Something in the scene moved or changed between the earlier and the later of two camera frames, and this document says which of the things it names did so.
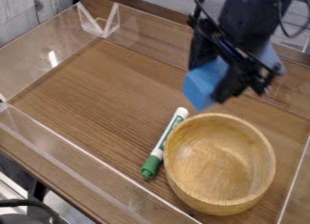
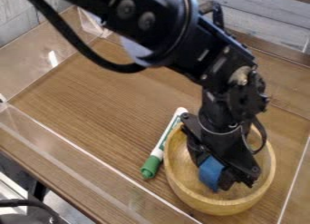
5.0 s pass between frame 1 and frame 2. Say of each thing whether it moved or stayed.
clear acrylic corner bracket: stayed
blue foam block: moved
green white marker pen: stayed
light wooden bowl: stayed
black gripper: moved
